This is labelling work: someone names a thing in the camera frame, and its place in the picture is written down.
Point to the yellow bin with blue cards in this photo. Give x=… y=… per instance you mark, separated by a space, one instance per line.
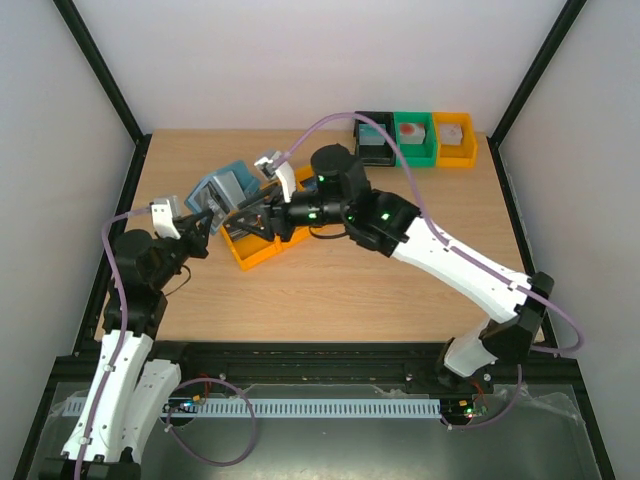
x=305 y=178

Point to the black credit card stack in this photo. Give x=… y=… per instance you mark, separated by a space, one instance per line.
x=236 y=228

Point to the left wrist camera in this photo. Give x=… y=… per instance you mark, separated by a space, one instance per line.
x=164 y=211

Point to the light blue cable duct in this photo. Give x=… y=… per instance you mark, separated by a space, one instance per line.
x=315 y=408

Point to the grey card deck in green bin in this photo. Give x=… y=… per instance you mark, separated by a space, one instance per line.
x=411 y=133

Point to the blue card holder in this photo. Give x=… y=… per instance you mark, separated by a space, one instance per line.
x=198 y=199

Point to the black frame post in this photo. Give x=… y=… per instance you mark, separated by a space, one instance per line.
x=81 y=34
x=552 y=42

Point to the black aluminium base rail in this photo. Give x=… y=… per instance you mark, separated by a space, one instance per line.
x=412 y=366

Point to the black frame post left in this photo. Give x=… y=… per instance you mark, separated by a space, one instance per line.
x=81 y=34

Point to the grey deck in orange bin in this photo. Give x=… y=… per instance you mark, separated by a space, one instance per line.
x=450 y=134

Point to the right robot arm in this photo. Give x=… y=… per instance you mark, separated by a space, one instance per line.
x=384 y=222

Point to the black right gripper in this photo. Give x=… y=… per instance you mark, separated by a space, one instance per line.
x=279 y=220

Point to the black frame post right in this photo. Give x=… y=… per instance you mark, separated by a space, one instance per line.
x=552 y=42

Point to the yellow bin with red cards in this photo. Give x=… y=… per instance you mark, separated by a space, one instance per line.
x=299 y=235

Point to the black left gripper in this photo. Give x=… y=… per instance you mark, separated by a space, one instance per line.
x=197 y=237

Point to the green storage bin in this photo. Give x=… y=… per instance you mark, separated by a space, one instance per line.
x=423 y=155

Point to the teal card deck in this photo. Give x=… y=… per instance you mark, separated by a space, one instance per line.
x=369 y=136

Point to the grey VIP credit card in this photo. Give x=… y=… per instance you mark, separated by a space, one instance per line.
x=225 y=191

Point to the black storage bin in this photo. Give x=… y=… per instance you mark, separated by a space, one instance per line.
x=370 y=146

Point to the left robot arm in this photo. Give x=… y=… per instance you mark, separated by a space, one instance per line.
x=129 y=387

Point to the orange storage bin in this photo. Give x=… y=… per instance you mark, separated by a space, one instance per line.
x=463 y=156

